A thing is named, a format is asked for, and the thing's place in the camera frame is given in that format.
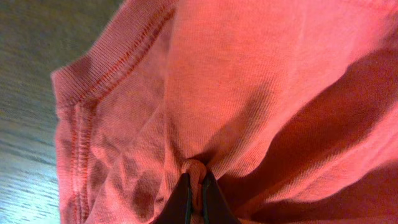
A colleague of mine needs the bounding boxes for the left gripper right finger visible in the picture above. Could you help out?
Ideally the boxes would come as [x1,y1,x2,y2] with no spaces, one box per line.
[201,172,241,224]

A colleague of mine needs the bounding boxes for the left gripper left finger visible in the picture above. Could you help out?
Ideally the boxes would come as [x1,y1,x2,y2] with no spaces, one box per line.
[151,173,192,224]

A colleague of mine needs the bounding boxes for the red t-shirt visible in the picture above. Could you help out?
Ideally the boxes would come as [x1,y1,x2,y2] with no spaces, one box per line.
[52,0,397,223]

